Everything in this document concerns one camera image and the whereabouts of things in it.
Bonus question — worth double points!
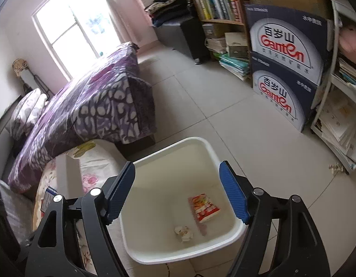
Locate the window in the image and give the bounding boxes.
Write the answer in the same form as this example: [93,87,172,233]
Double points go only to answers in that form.
[31,0,121,80]

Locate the pink cloth bundle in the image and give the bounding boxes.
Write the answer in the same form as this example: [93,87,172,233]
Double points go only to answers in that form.
[339,24,356,62]

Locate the standing mirror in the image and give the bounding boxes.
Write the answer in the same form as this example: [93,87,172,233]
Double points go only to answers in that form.
[12,58,55,99]

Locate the black storage bench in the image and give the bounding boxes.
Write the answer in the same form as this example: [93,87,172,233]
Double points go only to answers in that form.
[154,16,211,64]

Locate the dark wooden headboard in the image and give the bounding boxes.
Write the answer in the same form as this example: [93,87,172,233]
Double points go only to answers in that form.
[0,95,23,179]

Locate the pile of loose papers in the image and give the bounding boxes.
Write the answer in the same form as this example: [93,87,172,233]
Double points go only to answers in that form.
[315,91,356,166]

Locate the row of books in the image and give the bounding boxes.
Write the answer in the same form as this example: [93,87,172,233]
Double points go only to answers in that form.
[194,0,244,22]

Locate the white carton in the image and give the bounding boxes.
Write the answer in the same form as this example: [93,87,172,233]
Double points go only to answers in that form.
[55,153,84,197]

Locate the stack of teal booklets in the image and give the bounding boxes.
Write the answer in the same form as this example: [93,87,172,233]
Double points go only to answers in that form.
[214,52,251,82]

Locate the dark blue water carton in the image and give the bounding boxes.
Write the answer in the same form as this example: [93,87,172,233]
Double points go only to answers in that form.
[243,2,336,86]
[251,50,329,133]

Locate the grey storage box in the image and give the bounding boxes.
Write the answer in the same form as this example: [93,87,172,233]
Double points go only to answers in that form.
[202,23,225,39]

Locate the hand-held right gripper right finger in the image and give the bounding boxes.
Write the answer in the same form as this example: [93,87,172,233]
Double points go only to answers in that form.
[219,161,331,277]

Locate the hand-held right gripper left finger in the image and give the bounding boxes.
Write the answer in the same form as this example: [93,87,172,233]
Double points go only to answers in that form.
[22,161,136,277]

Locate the pile of folded clothes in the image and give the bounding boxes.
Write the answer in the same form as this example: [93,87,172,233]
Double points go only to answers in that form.
[145,0,193,27]

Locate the beige box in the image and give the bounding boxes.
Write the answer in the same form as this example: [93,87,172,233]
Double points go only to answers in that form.
[224,32,249,58]

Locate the blue and white packet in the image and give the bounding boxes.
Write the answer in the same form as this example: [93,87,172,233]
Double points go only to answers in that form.
[43,187,57,209]

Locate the purple patterned bed blanket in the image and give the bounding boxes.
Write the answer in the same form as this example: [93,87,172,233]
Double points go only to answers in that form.
[8,42,157,194]

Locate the white curtain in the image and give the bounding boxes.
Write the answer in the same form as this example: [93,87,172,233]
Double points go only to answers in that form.
[90,0,122,45]

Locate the grey striped chair cover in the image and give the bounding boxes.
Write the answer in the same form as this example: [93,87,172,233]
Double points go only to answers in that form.
[0,179,35,246]

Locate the red snack packet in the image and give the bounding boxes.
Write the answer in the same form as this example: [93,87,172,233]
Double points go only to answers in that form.
[188,194,220,223]

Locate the floral tablecloth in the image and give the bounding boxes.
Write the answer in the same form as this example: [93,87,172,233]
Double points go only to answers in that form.
[32,140,129,277]

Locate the white plastic bin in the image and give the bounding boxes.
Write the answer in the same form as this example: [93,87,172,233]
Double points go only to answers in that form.
[118,137,249,264]

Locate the white shelf rack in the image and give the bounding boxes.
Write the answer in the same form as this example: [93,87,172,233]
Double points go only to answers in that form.
[309,0,356,176]

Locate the crumpled white paper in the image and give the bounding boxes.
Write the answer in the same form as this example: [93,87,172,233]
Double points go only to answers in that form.
[174,225,193,243]

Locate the stack of white papers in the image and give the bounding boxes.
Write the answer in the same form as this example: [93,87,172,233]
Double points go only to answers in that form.
[205,37,227,54]

